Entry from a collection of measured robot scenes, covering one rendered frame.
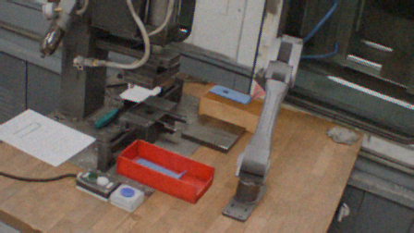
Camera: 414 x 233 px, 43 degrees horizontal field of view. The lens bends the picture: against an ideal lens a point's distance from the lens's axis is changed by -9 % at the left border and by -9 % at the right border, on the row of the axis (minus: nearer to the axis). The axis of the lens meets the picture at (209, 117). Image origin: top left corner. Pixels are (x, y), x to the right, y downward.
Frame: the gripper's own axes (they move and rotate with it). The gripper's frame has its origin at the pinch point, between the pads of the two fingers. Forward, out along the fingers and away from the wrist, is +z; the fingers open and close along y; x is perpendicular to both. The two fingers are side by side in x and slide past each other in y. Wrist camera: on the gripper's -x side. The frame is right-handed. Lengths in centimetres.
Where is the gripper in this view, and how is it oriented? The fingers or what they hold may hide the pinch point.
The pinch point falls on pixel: (252, 97)
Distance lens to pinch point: 193.0
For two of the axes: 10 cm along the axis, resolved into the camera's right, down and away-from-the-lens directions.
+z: -6.1, 6.0, 5.2
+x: -3.9, 3.5, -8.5
